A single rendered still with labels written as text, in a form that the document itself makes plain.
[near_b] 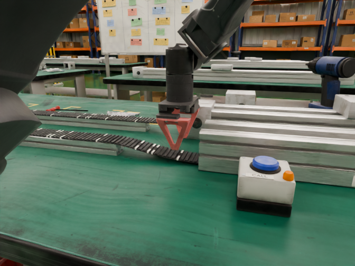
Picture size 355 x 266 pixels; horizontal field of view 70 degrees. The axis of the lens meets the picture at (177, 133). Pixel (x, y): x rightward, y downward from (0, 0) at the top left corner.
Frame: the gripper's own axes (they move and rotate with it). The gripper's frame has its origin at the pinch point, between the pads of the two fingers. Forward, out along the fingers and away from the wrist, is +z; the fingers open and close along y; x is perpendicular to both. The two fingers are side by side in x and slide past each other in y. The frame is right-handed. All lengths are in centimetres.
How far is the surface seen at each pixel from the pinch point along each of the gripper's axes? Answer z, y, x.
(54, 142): 2.7, -2.5, 31.7
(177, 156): 3.6, -1.0, 0.3
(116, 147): 2.5, -2.1, 14.8
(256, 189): 0.4, -16.8, -16.2
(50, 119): 3, 17, 49
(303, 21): -105, 928, -178
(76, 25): -119, 1001, 730
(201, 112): -3.2, 14.0, -2.4
